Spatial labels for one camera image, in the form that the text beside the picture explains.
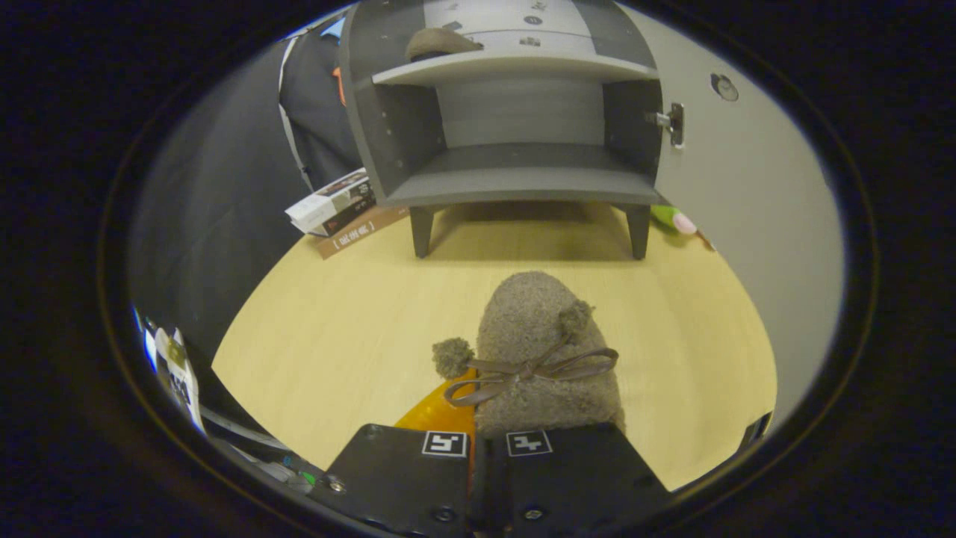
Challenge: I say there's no dark grey shoe cabinet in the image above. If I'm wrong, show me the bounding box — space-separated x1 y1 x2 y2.
340 0 665 260

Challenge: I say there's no brown book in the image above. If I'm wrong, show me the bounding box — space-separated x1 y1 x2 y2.
315 205 412 260

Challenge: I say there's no green and pink plush toy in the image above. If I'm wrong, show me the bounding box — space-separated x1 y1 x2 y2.
650 205 716 251

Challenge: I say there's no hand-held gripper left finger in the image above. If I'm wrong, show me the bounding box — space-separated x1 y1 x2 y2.
308 366 479 538

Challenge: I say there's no black backdrop cloth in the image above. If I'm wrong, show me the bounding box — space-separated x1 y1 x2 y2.
127 15 367 359

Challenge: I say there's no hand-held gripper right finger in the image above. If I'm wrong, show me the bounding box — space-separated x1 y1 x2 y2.
477 422 674 538

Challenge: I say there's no black book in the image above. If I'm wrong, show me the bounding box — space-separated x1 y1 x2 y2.
302 196 378 238

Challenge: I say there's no brown fuzzy slipper shoe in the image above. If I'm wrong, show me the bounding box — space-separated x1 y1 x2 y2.
406 28 485 62
432 270 627 438

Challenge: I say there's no metal door hinge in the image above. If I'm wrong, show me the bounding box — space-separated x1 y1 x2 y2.
646 102 685 148

